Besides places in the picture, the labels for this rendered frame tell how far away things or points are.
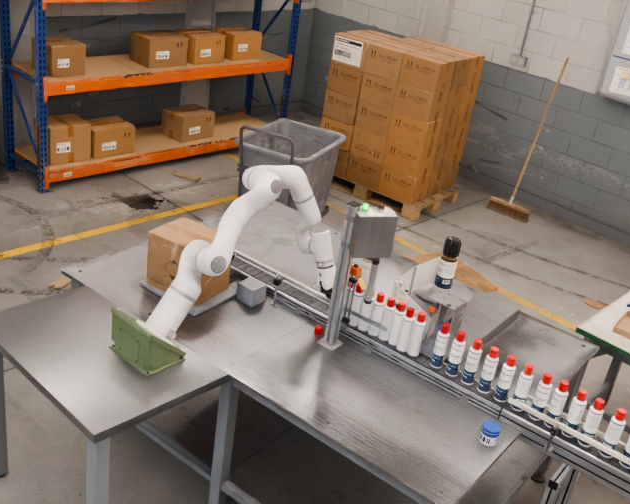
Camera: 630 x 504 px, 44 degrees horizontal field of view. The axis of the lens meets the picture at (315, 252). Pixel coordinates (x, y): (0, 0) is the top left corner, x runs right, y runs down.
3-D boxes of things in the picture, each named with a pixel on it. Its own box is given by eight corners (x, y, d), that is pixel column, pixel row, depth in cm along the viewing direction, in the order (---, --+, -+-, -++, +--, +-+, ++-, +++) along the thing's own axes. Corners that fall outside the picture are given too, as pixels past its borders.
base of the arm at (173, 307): (184, 351, 316) (209, 312, 318) (160, 339, 299) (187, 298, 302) (152, 329, 325) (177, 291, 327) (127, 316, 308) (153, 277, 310)
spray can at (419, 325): (421, 354, 336) (430, 313, 327) (414, 358, 332) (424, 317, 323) (410, 349, 338) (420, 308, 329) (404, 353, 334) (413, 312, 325)
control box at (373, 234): (390, 258, 323) (399, 216, 314) (352, 258, 317) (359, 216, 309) (381, 246, 331) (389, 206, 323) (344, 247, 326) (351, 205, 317)
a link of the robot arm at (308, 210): (276, 202, 340) (299, 258, 355) (306, 201, 331) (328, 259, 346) (287, 190, 346) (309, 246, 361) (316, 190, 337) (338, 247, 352)
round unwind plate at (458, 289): (482, 294, 393) (482, 292, 393) (453, 314, 370) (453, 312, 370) (430, 270, 409) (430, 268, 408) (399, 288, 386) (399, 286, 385)
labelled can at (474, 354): (475, 382, 322) (487, 341, 313) (469, 387, 318) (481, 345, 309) (464, 376, 325) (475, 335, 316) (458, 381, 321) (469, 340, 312)
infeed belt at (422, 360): (509, 406, 317) (511, 398, 315) (500, 415, 311) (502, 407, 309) (218, 254, 400) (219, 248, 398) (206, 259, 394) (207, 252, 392)
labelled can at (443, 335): (444, 366, 330) (454, 325, 321) (438, 371, 326) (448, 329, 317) (433, 360, 332) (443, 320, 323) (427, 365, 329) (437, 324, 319)
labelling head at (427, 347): (454, 352, 340) (467, 301, 329) (440, 363, 331) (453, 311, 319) (427, 338, 347) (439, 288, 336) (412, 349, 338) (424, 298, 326)
